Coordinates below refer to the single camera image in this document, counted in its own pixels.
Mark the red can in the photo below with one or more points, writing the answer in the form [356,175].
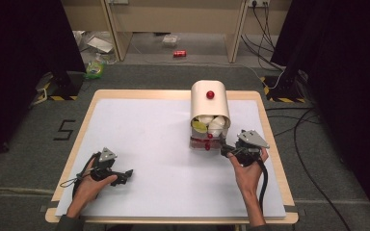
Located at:
[179,53]

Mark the clear plastic container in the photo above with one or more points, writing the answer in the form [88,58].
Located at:
[170,40]

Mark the brown green toy fruit half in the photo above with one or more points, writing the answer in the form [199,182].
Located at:
[199,127]

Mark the white wall socket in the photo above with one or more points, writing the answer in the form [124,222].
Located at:
[258,3]

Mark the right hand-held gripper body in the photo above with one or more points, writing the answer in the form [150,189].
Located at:
[249,150]

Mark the white round item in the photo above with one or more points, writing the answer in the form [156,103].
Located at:
[205,119]
[219,123]

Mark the black stand base hazard tape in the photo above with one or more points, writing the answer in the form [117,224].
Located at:
[284,91]
[65,86]

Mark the wooden desk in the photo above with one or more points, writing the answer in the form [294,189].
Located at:
[173,16]

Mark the black curtain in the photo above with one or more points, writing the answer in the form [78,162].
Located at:
[19,64]
[350,80]

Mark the green plastic bag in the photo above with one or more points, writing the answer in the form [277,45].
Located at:
[94,69]

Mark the person's left hand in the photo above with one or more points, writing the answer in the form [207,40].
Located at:
[88,191]

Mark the wooden table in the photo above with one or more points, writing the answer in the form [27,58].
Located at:
[77,141]

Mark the person's right hand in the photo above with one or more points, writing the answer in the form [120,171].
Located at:
[249,178]

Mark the white paper litter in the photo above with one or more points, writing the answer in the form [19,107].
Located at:
[99,43]

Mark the white table mat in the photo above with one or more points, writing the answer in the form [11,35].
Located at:
[160,166]

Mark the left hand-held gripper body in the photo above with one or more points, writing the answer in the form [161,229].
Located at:
[104,166]

